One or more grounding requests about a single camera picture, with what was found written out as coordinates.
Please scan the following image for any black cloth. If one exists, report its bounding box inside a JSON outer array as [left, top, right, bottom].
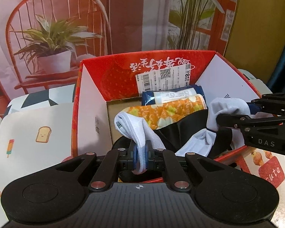
[[111, 108, 243, 183]]

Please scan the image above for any white sock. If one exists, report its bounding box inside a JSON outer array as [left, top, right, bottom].
[[175, 97, 251, 158], [114, 112, 166, 174]]

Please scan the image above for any navy blue packaged cloth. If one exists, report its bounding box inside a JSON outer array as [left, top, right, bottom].
[[142, 84, 204, 105]]

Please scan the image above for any printed living room backdrop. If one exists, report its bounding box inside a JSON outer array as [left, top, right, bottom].
[[0, 0, 237, 116]]

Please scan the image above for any white barcode label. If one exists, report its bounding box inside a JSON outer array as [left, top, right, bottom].
[[136, 63, 192, 96]]

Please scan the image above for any red strawberry cardboard box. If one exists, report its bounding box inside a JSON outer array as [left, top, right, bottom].
[[71, 50, 261, 157]]

